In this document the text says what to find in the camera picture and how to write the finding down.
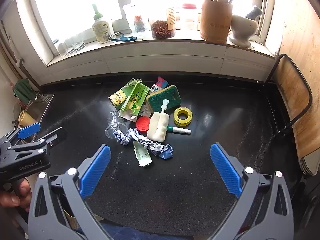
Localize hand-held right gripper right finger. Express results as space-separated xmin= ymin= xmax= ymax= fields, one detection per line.
xmin=210 ymin=143 xmax=294 ymax=240

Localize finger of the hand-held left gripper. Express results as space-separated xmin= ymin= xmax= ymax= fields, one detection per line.
xmin=7 ymin=127 xmax=67 ymax=156
xmin=0 ymin=122 xmax=41 ymax=146

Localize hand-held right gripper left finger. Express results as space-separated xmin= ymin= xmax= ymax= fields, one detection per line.
xmin=28 ymin=144 xmax=112 ymax=240

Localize crushed clear plastic cup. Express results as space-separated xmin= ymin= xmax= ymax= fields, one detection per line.
xmin=105 ymin=111 xmax=128 ymax=139

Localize green and white plastic shell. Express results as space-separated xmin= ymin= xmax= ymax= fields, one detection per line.
xmin=132 ymin=141 xmax=153 ymax=167

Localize blue white wrapper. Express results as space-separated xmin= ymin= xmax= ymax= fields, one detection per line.
xmin=114 ymin=127 xmax=174 ymax=160

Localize green and white marker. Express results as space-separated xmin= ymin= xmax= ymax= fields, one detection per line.
xmin=168 ymin=126 xmax=192 ymax=134

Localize yellow tape roll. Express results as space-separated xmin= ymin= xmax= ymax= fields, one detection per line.
xmin=173 ymin=107 xmax=193 ymax=126

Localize white sponge bottle brush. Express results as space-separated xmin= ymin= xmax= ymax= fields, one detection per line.
xmin=146 ymin=99 xmax=170 ymax=142

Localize green carton with yellow cartoon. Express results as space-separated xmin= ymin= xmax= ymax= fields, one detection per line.
xmin=109 ymin=79 xmax=137 ymax=110

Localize long green drink carton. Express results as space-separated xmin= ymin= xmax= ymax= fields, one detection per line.
xmin=119 ymin=80 xmax=151 ymax=120

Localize green and yellow sponge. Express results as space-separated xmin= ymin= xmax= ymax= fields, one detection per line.
xmin=146 ymin=85 xmax=182 ymax=112

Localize person's left hand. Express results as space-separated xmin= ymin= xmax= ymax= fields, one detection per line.
xmin=0 ymin=178 xmax=33 ymax=213

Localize yellow cup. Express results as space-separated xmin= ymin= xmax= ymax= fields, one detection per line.
xmin=19 ymin=110 xmax=38 ymax=128

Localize green cloth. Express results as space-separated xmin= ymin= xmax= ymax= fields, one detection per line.
xmin=13 ymin=78 xmax=38 ymax=105

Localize red round lid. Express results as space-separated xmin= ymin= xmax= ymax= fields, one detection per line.
xmin=136 ymin=116 xmax=151 ymax=133

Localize white spotted packet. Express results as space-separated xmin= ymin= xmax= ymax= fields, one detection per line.
xmin=149 ymin=84 xmax=163 ymax=95

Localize red and blue wrapper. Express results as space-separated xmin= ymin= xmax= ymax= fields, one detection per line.
xmin=155 ymin=76 xmax=168 ymax=88

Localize white bottle with green cap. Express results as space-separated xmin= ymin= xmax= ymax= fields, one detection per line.
xmin=91 ymin=4 xmax=113 ymax=44

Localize white stone mortar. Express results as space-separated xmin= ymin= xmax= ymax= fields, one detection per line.
xmin=229 ymin=15 xmax=258 ymax=48

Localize clear glass bottle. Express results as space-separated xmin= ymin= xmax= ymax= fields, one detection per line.
xmin=132 ymin=15 xmax=147 ymax=34

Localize bamboo utensil holder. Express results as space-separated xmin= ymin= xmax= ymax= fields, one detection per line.
xmin=200 ymin=0 xmax=233 ymax=44

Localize plastic jar of red spice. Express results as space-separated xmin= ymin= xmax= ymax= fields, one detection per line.
xmin=149 ymin=7 xmax=177 ymax=39

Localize clear jar with red lid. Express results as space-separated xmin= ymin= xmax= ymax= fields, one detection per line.
xmin=179 ymin=4 xmax=199 ymax=30

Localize large wooden cutting board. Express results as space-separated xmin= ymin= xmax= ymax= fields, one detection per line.
xmin=280 ymin=0 xmax=320 ymax=175

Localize stone pestle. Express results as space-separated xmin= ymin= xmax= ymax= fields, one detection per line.
xmin=246 ymin=5 xmax=263 ymax=22

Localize black wire rack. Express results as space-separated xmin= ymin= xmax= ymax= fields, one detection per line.
xmin=266 ymin=54 xmax=313 ymax=137

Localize blue handled scissors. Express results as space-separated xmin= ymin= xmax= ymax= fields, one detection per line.
xmin=109 ymin=31 xmax=137 ymax=42

